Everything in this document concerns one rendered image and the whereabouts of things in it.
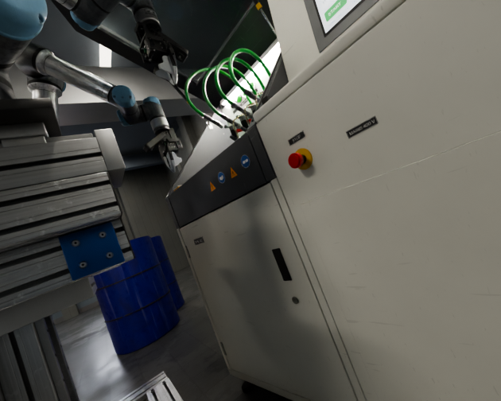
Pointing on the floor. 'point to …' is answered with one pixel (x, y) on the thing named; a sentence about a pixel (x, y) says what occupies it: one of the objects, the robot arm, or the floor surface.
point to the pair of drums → (140, 297)
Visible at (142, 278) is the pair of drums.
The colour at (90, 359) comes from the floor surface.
